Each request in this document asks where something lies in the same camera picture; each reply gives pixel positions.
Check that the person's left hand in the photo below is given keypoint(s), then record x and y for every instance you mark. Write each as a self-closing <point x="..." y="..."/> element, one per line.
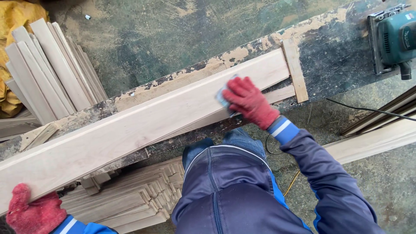
<point x="34" y="214"/>

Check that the person's right hand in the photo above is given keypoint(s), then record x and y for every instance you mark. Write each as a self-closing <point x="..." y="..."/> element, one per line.
<point x="252" y="104"/>

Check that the person's right fingers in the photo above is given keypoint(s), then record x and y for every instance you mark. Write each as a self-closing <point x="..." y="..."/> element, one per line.
<point x="240" y="89"/>

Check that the blue-grey sanding pad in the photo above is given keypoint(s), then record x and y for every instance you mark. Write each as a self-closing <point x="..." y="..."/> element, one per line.
<point x="222" y="97"/>

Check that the long pale wooden board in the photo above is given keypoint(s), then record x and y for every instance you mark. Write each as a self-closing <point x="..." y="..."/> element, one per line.
<point x="130" y="130"/>

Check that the thin wooden support strip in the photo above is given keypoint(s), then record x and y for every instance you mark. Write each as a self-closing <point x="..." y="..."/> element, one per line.
<point x="281" y="94"/>

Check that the person's blue jeans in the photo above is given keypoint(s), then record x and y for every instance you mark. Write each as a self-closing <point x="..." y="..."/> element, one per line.
<point x="240" y="139"/>

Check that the wooden stop strip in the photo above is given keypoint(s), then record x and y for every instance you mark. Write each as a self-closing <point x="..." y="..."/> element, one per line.
<point x="295" y="70"/>

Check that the person's navy jacket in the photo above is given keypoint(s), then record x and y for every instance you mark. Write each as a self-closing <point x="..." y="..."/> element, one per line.
<point x="234" y="195"/>

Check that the wide pale wooden plank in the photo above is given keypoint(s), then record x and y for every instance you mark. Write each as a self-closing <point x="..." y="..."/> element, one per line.
<point x="373" y="141"/>

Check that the pile of dark-edged mouldings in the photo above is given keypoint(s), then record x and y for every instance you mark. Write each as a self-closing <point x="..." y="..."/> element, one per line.
<point x="383" y="113"/>

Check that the stack of wooden mouldings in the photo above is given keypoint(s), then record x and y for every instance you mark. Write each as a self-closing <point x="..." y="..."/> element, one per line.
<point x="130" y="198"/>

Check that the teal electric sander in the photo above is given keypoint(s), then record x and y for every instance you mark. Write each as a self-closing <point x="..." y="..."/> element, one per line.
<point x="395" y="39"/>

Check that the bundle of pale wooden slats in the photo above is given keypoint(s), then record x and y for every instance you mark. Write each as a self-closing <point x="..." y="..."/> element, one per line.
<point x="48" y="71"/>

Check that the small wooden offcut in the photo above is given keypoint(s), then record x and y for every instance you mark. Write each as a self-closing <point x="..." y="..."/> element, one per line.
<point x="37" y="138"/>

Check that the grey wooden boards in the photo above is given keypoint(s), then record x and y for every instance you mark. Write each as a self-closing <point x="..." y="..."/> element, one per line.
<point x="16" y="125"/>

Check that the yellow tarp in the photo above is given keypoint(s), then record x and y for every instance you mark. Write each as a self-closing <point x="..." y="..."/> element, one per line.
<point x="16" y="19"/>

